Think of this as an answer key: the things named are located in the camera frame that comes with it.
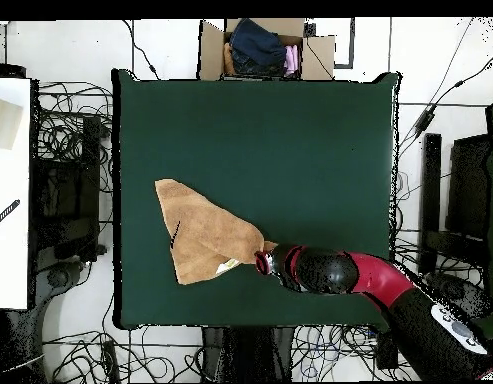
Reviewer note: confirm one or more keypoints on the tan terry towel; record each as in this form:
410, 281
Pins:
206, 232

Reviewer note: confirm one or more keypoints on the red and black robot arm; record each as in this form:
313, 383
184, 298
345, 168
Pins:
382, 280

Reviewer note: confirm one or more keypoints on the dark green table cloth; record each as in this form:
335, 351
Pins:
270, 140

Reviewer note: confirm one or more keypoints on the black power strip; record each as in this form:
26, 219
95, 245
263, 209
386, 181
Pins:
386, 352

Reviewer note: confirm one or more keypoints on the pink cloth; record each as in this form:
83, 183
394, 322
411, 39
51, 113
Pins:
292, 60

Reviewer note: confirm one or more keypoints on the black equipment rack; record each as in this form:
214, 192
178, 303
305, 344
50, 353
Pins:
70, 192

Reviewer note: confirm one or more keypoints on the brown cardboard box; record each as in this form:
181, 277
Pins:
316, 56

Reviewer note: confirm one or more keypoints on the blue denim jeans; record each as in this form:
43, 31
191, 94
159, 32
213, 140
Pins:
256, 46

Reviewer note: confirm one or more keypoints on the white side table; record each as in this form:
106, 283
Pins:
10, 240

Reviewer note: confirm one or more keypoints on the beige paper sheet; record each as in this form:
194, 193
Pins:
4, 124

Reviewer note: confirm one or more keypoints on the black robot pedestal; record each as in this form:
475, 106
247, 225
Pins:
250, 352

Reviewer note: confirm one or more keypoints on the black metal frame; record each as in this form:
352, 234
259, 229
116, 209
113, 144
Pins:
430, 192

